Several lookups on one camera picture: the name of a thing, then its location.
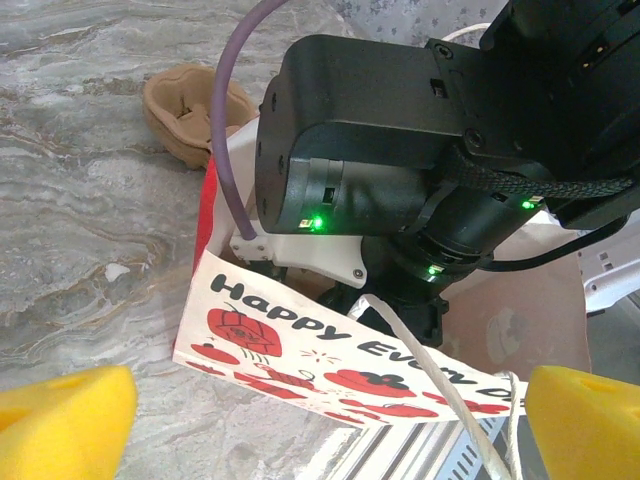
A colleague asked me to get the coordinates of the brown pulp cup carrier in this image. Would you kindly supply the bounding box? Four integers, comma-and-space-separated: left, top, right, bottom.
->
142, 63, 261, 171

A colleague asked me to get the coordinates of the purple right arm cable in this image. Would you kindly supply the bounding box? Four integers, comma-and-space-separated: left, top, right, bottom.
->
209, 0, 290, 240

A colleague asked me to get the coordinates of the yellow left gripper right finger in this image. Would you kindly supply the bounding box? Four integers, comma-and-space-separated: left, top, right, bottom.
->
524, 364, 640, 480

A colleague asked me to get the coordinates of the red white paper gift bag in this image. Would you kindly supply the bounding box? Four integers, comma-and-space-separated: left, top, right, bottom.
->
172, 22, 594, 480

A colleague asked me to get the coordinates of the grey slotted cable duct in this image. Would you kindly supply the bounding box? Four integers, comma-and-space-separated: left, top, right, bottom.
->
439, 429, 531, 480

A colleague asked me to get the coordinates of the black braided cable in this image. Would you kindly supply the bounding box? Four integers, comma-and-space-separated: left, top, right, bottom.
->
439, 149, 636, 202

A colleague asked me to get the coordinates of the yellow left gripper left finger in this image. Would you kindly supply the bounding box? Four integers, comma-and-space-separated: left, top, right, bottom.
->
0, 364, 139, 480

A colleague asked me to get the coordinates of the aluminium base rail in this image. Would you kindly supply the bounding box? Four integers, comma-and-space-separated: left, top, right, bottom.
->
309, 419, 481, 480

